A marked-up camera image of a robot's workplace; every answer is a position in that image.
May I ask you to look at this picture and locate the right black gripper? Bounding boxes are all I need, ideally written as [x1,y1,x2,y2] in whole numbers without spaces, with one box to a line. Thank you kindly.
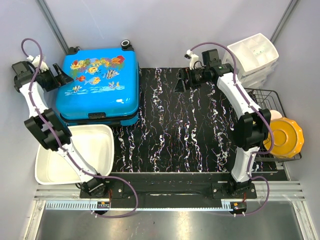
[172,66,209,94]

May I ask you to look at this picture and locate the blue fish print suitcase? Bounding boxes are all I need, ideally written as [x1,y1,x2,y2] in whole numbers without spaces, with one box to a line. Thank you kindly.
[55,39,140,126]

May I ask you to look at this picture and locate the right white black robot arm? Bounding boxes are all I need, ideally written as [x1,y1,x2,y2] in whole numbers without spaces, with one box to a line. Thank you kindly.
[174,49,272,199]

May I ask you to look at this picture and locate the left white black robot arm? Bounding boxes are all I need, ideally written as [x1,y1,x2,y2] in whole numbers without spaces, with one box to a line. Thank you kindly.
[11,61,111,198]

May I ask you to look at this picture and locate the white plastic basin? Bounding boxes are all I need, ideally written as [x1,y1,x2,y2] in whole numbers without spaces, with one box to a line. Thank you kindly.
[34,124,115,185]

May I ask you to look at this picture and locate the white plastic drawer organizer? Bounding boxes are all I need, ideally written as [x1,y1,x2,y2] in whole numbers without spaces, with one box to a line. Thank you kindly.
[222,33,279,89]

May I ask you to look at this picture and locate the pink cup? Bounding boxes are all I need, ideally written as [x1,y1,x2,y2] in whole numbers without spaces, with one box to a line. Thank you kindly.
[270,109,283,121]

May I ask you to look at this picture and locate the yellow scalloped plate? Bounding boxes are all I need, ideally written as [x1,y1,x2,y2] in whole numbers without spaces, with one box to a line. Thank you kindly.
[269,117,304,157]

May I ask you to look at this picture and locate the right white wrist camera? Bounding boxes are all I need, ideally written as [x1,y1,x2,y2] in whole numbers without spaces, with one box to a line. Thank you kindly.
[184,49,199,70]

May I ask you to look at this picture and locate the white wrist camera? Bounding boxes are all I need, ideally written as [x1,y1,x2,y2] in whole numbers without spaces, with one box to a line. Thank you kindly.
[184,49,199,70]
[26,55,50,73]

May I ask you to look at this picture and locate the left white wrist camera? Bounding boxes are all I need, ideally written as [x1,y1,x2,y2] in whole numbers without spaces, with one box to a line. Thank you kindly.
[26,55,50,73]

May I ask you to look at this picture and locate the black wire dish rack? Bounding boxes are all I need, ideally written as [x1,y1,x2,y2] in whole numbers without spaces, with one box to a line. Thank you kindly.
[245,88,302,163]

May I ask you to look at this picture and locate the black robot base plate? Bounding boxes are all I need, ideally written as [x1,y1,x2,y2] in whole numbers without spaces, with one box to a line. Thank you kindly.
[79,171,288,200]

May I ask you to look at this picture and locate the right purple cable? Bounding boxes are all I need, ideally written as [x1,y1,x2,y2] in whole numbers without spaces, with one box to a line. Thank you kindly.
[186,41,275,216]

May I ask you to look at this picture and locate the purple cable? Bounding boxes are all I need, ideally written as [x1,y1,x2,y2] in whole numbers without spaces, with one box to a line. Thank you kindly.
[20,37,139,219]
[186,41,275,216]

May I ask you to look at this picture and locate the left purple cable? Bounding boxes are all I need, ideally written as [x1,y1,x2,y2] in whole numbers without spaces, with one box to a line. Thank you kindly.
[20,37,139,219]

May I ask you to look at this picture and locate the aluminium slotted rail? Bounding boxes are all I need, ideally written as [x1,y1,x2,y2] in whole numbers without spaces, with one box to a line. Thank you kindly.
[34,181,305,212]

